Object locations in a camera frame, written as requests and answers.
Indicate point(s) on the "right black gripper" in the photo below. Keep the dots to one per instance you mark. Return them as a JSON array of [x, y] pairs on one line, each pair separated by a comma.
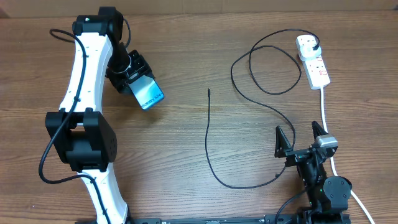
[[295, 156]]

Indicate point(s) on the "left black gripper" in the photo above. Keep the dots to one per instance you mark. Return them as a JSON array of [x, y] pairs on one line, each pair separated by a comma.
[[140, 66]]

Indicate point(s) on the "Samsung Galaxy smartphone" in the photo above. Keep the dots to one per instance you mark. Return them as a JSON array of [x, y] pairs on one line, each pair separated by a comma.
[[146, 91]]

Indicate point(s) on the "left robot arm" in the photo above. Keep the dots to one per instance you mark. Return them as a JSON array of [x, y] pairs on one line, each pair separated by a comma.
[[78, 131]]

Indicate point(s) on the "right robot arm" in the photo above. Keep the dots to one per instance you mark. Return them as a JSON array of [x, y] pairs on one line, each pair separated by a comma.
[[327, 195]]

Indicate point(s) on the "white charger plug adapter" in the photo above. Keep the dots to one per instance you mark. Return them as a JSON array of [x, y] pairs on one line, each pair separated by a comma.
[[306, 52]]

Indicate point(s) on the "white power strip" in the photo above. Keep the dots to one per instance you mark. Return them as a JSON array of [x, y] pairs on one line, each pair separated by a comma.
[[315, 69]]

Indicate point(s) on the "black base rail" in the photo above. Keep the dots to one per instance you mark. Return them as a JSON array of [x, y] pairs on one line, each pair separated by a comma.
[[267, 219]]

